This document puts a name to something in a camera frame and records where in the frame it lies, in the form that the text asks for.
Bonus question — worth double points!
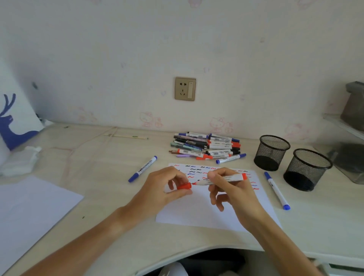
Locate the clear plastic shelf box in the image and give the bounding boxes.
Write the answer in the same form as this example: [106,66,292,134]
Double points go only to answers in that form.
[313,114,364,185]

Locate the blank white paper sheet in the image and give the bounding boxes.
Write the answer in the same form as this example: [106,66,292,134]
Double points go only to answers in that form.
[0,175,85,275]

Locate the white paper with coloured scribbles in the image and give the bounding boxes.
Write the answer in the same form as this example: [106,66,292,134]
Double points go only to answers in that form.
[155,163,282,233]

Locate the beige wall socket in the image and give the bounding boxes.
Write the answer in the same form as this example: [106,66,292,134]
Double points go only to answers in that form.
[175,77,197,102]

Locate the white cushion with blue deer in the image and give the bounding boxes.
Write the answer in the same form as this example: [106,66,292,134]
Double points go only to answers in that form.
[0,58,45,167]

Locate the person's right hand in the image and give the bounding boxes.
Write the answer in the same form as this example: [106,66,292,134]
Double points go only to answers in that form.
[207,167,268,231]

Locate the person's dark trousers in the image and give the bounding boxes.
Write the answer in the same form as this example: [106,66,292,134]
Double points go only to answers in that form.
[142,248,248,276]

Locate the white marker with red end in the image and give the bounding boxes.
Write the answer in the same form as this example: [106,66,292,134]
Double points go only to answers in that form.
[192,173,248,186]

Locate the thin wooden stick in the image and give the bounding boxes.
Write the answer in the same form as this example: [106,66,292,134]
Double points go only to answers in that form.
[103,134,149,140]

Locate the crumpled white tissue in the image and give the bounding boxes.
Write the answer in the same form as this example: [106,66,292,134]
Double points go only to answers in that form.
[0,146,42,177]

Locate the pile of markers and pens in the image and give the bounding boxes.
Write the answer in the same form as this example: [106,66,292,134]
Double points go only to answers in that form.
[169,131,242,160]

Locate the person's left hand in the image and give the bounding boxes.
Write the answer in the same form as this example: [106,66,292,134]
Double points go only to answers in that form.
[121,166,193,228]

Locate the person's right forearm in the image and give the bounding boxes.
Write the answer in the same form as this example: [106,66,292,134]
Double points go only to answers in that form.
[244,212,325,276]

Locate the white marker with blue cap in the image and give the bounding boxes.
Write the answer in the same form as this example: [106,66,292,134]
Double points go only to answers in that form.
[216,153,247,165]
[264,171,291,211]
[128,155,158,183]

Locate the black mesh pen cup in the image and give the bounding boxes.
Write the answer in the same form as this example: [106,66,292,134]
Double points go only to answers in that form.
[254,135,291,172]
[283,148,333,192]

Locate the person's left forearm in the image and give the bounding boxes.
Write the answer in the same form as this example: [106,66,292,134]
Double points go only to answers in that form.
[20,206,143,276]

